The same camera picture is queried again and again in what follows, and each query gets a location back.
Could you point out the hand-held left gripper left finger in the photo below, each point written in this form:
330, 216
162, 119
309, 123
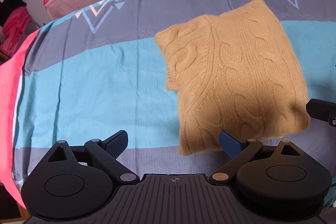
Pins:
116, 144

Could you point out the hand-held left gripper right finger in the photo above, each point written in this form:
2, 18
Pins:
231, 145

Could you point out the pile of red clothes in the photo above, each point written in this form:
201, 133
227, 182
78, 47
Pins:
15, 29

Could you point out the blue grey printed bedsheet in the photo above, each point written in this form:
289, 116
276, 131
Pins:
92, 77

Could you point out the pink blanket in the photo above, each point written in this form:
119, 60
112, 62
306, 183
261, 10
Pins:
10, 95

